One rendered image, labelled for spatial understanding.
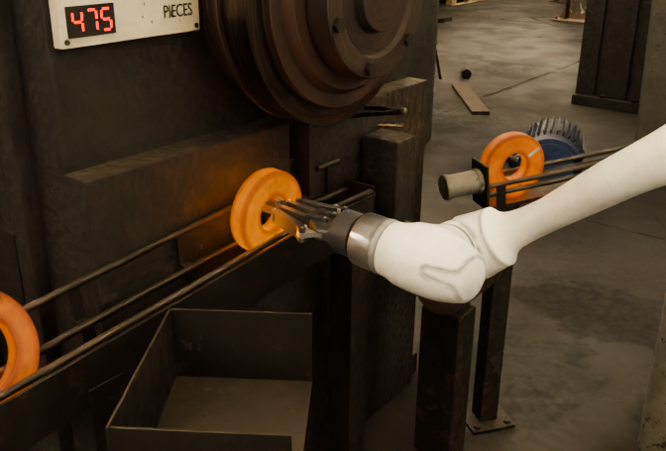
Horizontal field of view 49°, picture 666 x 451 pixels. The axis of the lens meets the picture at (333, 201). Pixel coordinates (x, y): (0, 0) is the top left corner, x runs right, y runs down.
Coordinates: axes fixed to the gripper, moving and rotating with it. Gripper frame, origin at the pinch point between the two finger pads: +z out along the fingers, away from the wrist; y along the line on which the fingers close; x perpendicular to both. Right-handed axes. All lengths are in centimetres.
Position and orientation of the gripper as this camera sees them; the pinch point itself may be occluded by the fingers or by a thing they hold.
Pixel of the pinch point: (268, 202)
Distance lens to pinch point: 131.4
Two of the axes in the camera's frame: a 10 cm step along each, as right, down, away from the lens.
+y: 6.2, -2.8, 7.3
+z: -7.9, -2.7, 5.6
